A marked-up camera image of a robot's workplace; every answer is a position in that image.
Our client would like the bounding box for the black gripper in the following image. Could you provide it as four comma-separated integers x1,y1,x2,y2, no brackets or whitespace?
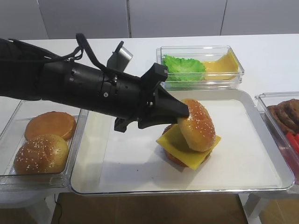
101,63,189,132

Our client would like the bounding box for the sesame bun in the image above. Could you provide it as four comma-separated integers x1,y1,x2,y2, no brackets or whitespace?
14,134,69,175
178,98,216,152

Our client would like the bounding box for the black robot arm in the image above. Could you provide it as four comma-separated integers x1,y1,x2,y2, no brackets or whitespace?
0,34,189,132

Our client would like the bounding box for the green lettuce leaf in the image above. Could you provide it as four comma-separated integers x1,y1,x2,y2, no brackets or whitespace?
163,55,206,81

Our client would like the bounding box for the clear lettuce cheese container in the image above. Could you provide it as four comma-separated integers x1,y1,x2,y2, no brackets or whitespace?
156,46,244,90

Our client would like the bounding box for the yellow cheese slice on burger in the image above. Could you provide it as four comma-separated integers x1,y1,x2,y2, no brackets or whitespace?
156,123,222,170

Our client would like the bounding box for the bottom bun on tray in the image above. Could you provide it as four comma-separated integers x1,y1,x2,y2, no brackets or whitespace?
163,124,212,168

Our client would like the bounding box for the white paper liner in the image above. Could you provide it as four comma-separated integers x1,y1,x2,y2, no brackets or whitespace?
100,100,281,192

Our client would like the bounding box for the yellow cheese slice in container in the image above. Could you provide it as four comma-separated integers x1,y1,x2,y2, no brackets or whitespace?
203,50,238,81

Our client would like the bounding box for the plain orange bun bottom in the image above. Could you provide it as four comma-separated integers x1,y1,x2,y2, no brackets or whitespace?
24,111,76,140

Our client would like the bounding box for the white metal tray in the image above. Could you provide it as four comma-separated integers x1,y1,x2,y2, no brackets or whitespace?
70,90,294,195

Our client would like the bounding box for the clear patty tomato container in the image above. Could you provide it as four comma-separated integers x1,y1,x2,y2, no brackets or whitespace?
256,92,299,184

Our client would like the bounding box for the brown patty back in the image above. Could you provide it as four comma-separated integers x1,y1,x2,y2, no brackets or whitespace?
267,105,296,135

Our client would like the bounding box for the brown patty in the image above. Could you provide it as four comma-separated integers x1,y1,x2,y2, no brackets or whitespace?
267,105,296,135
274,99,299,126
274,102,299,133

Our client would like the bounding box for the brown patty front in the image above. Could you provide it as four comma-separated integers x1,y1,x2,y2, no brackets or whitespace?
274,99,299,126

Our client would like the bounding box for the brown patty middle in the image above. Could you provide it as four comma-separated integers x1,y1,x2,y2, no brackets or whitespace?
274,102,299,133

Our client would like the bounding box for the red tomato slice front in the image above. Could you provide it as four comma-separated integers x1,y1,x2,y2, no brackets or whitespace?
286,133,299,154

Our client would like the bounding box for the clear bun container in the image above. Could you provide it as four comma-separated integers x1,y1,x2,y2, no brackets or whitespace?
0,100,89,192

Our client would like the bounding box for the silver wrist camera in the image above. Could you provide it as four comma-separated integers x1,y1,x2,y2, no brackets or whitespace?
107,41,133,72

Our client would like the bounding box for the black cable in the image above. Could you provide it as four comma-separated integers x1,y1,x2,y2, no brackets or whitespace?
8,33,122,75

